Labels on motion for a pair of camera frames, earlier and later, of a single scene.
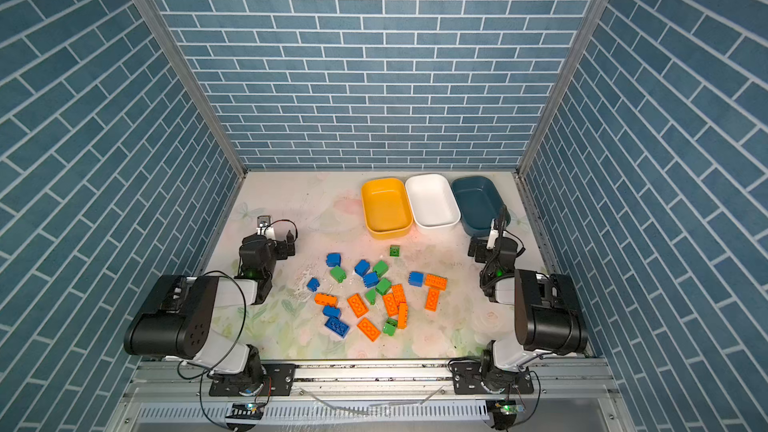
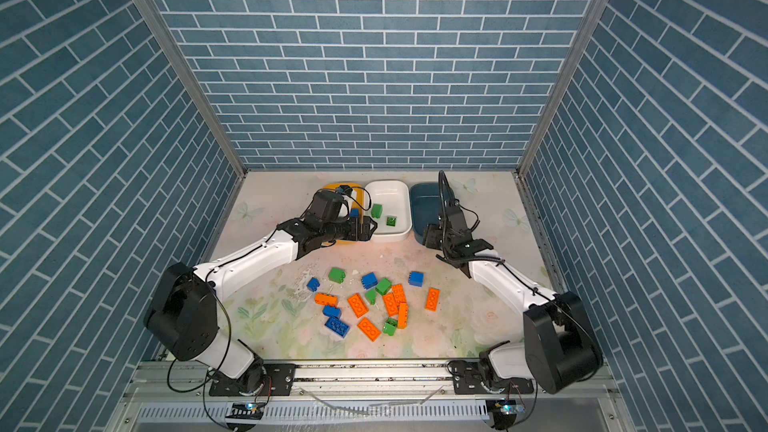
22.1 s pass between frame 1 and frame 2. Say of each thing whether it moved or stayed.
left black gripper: moved
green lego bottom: stayed
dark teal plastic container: moved
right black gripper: moved
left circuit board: stayed
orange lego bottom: stayed
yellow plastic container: moved
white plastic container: moved
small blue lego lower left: stayed
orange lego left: stayed
